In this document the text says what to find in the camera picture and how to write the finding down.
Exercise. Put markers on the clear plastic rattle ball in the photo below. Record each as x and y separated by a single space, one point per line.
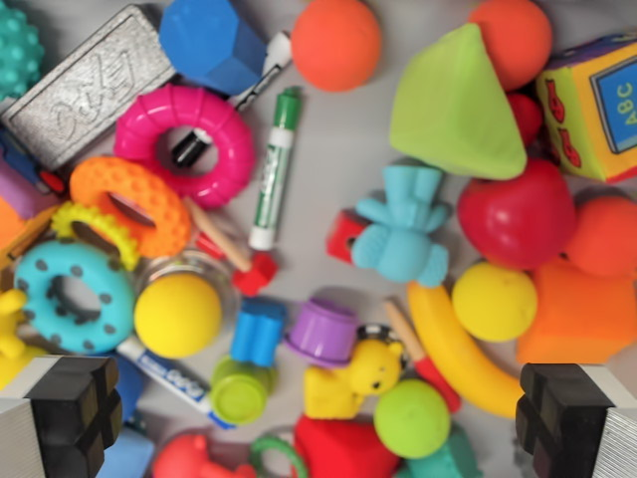
211 266

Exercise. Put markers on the red toy apple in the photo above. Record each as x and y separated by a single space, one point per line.
517 214

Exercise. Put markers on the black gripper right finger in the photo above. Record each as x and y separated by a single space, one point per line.
562 418

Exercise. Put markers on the green foam ball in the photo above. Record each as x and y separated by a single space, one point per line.
412 418

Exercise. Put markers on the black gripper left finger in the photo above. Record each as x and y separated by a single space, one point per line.
69 413

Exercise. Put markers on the orange foam ball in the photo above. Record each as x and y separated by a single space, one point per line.
336 45
517 40
604 236

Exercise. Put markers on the white and black marker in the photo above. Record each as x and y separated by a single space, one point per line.
271 62

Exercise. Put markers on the fabric ABC cube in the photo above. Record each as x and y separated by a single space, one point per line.
592 109

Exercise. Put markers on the grey embossed eraser block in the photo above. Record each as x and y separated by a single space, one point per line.
84 89

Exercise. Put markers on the black marker cap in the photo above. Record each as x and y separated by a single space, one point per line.
189 147

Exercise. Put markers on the teal foam block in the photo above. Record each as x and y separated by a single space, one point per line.
448 460

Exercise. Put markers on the green foam cone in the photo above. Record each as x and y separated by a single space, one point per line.
453 109

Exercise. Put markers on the red rubber figure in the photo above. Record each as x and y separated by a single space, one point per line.
194 458

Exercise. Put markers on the blue octagonal block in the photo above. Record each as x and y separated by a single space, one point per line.
211 42

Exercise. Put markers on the red block with hole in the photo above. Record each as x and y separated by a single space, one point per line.
341 236

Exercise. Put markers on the green plastic cup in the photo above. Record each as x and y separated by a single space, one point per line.
241 393

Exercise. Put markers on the blue foam block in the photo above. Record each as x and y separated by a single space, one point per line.
130 393

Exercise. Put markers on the light blue rubber figure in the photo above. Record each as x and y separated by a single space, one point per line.
403 229

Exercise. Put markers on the orange foam block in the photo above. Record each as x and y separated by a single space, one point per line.
579 318

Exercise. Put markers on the red foam block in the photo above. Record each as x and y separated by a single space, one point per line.
341 450

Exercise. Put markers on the blue plastic block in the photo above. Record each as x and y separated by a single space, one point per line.
259 331

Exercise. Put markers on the purple and orange fabric toy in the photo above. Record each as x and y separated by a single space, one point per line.
15 209

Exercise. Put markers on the yellow rubber figure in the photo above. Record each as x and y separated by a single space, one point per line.
12 328

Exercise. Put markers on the green dry erase marker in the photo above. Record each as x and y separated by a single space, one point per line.
276 169

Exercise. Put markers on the yellow toy banana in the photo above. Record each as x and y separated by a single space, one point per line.
458 358

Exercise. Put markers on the blue and white marker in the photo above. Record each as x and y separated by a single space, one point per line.
171 378

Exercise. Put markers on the blue toy car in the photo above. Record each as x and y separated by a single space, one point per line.
25 159

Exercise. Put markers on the teal spiky ball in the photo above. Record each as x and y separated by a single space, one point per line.
15 55

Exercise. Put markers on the black and white checkered piece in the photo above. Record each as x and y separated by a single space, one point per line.
370 332

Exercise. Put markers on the small red ball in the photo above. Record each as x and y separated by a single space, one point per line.
525 117

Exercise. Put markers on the purple plastic cup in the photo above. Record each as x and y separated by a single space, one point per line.
323 331

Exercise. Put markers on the yellow rubber bear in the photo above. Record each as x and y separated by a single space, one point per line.
356 381

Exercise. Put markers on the yellow foam ball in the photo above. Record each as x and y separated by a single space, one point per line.
176 316
494 302

